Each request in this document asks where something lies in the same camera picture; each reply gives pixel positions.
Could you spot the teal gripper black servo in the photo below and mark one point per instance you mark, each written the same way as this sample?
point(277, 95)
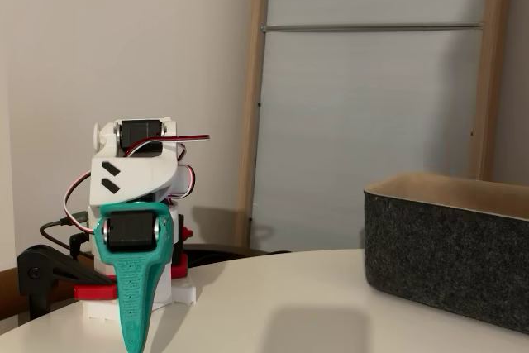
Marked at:
point(131, 232)

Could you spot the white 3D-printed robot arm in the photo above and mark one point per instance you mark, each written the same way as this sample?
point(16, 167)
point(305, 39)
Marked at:
point(132, 175)

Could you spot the dark grey felt bin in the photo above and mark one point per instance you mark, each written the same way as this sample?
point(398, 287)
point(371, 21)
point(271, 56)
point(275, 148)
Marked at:
point(446, 254)

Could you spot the black clamp with red pad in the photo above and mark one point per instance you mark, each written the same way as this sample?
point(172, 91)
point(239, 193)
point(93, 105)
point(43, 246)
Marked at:
point(179, 268)
point(37, 270)

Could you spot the black angled power plug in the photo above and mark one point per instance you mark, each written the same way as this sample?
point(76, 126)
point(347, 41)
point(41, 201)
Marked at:
point(76, 245)

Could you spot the thin metal rod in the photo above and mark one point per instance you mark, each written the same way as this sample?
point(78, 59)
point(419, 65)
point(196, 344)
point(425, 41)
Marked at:
point(372, 27)

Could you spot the light wooden frame post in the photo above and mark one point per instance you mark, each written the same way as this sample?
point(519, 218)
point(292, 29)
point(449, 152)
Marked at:
point(252, 121)
point(487, 80)

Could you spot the translucent grey frame panel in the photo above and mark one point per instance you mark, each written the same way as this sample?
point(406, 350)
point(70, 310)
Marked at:
point(363, 121)

